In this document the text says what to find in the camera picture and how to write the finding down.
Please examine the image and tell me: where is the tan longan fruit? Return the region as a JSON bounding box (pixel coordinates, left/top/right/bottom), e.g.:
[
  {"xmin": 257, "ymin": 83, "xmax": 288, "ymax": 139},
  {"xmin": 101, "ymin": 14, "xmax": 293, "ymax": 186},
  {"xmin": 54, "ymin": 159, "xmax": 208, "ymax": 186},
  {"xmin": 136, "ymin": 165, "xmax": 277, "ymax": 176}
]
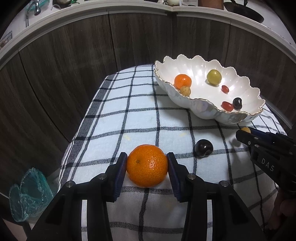
[{"xmin": 241, "ymin": 126, "xmax": 251, "ymax": 133}]

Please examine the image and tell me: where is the dark grape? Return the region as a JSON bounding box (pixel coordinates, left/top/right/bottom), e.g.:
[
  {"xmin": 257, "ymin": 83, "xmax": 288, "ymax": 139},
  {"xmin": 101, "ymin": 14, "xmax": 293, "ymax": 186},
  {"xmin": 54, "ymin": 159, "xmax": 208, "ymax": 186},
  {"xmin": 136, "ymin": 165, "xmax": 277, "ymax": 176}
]
[{"xmin": 232, "ymin": 97, "xmax": 242, "ymax": 110}]

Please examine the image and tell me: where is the dark purple plum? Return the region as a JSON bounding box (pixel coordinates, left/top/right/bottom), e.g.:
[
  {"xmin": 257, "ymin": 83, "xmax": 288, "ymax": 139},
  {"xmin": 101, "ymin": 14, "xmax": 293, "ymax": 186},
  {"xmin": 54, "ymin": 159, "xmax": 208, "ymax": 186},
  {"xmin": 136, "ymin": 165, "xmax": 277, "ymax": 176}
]
[{"xmin": 194, "ymin": 139, "xmax": 214, "ymax": 158}]

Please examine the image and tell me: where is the yellow green plum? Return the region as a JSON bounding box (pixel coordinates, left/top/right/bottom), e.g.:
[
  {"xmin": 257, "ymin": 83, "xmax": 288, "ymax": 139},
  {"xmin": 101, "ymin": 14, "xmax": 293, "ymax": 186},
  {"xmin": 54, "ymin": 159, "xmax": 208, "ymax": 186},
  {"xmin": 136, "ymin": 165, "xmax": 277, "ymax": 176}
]
[{"xmin": 207, "ymin": 69, "xmax": 222, "ymax": 86}]

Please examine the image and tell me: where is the tan longan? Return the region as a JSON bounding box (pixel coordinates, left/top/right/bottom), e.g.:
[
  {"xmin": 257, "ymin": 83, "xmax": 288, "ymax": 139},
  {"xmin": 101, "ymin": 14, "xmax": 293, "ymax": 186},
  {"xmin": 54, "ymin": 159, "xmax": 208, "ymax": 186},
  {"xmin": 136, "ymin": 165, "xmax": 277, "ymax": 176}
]
[{"xmin": 180, "ymin": 86, "xmax": 191, "ymax": 97}]

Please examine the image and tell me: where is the large orange mandarin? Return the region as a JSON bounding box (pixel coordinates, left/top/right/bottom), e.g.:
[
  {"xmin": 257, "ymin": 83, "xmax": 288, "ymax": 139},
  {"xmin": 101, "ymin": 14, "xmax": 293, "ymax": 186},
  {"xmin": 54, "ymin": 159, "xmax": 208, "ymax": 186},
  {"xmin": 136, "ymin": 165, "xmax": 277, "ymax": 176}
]
[{"xmin": 126, "ymin": 144, "xmax": 168, "ymax": 188}]

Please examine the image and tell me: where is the kitchen faucet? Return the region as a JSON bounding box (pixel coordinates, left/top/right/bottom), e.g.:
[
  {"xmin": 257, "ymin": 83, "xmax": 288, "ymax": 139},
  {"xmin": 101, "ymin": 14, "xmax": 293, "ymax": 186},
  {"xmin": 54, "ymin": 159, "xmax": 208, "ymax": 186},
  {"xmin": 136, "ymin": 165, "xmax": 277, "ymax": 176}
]
[{"xmin": 24, "ymin": 0, "xmax": 42, "ymax": 28}]

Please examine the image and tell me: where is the right hand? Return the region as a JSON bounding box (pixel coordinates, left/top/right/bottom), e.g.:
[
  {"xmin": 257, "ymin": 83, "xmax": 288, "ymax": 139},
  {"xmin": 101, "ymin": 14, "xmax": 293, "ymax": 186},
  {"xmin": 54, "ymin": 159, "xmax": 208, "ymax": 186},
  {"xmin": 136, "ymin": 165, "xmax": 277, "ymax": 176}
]
[{"xmin": 267, "ymin": 188, "xmax": 295, "ymax": 230}]

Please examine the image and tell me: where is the teal mesh bag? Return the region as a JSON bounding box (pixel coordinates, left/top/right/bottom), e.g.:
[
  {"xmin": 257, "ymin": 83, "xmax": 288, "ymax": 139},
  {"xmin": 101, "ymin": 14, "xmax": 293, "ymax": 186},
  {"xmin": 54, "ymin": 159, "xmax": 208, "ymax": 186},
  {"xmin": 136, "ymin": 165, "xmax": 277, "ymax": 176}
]
[{"xmin": 9, "ymin": 168, "xmax": 54, "ymax": 222}]

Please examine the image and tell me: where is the white scalloped ceramic bowl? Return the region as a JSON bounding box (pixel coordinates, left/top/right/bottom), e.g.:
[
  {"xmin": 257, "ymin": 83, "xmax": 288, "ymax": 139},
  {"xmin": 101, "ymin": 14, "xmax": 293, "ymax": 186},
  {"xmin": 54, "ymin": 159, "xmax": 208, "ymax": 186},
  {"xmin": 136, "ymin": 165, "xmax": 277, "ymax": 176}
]
[{"xmin": 154, "ymin": 54, "xmax": 265, "ymax": 125}]

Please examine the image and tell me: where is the checkered white black cloth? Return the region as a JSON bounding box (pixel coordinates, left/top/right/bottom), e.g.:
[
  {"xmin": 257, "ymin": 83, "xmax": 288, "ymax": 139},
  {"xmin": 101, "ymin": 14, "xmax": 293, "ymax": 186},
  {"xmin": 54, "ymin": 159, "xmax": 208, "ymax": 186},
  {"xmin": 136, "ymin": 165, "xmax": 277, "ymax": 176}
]
[{"xmin": 59, "ymin": 65, "xmax": 278, "ymax": 240}]

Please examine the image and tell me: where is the black wok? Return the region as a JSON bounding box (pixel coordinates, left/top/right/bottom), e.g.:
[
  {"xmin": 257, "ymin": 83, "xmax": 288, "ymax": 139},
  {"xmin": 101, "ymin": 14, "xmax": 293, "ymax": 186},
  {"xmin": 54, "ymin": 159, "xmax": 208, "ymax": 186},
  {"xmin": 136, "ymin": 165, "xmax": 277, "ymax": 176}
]
[{"xmin": 224, "ymin": 1, "xmax": 264, "ymax": 23}]

